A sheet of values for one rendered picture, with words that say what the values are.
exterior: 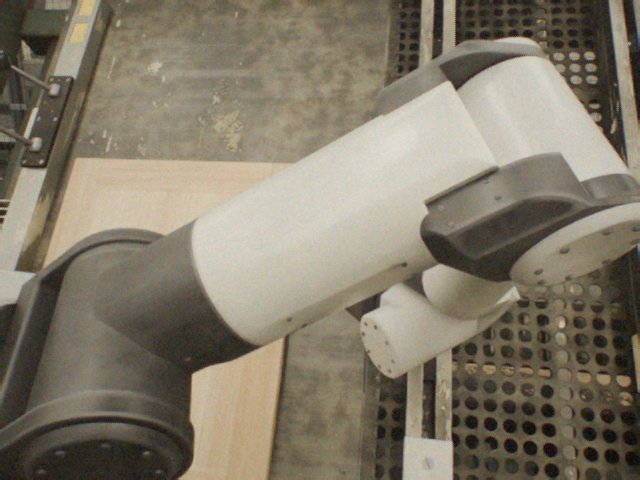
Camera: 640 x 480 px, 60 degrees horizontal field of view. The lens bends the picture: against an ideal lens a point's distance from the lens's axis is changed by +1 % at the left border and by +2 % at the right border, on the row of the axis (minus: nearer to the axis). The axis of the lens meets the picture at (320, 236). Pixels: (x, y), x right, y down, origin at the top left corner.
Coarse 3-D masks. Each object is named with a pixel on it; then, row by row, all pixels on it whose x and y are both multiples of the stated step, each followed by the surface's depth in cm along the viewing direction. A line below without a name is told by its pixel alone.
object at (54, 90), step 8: (0, 56) 96; (8, 56) 98; (0, 64) 96; (8, 64) 98; (16, 72) 100; (24, 72) 101; (32, 80) 102; (48, 88) 104; (56, 88) 104; (48, 96) 104; (56, 96) 104
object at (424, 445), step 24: (432, 0) 99; (432, 24) 97; (432, 48) 96; (432, 360) 76; (408, 384) 74; (432, 384) 77; (408, 408) 73; (432, 408) 76; (408, 432) 72; (432, 432) 75; (408, 456) 71; (432, 456) 71
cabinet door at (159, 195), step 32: (96, 160) 102; (128, 160) 101; (160, 160) 100; (96, 192) 99; (128, 192) 99; (160, 192) 98; (192, 192) 97; (224, 192) 96; (64, 224) 97; (96, 224) 97; (128, 224) 96; (160, 224) 95; (256, 352) 84; (192, 384) 84; (224, 384) 83; (256, 384) 82; (192, 416) 82; (224, 416) 81; (256, 416) 80; (224, 448) 80; (256, 448) 79
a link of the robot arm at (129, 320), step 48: (96, 288) 33; (144, 288) 31; (192, 288) 30; (48, 336) 33; (96, 336) 31; (144, 336) 31; (192, 336) 30; (48, 384) 29; (96, 384) 29; (144, 384) 29
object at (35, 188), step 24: (96, 0) 115; (72, 24) 113; (96, 24) 114; (72, 48) 110; (96, 48) 114; (72, 72) 108; (72, 96) 106; (72, 120) 107; (24, 168) 100; (48, 168) 100; (24, 192) 98; (48, 192) 101; (24, 216) 96; (0, 240) 95; (24, 240) 95; (0, 264) 93; (24, 264) 95
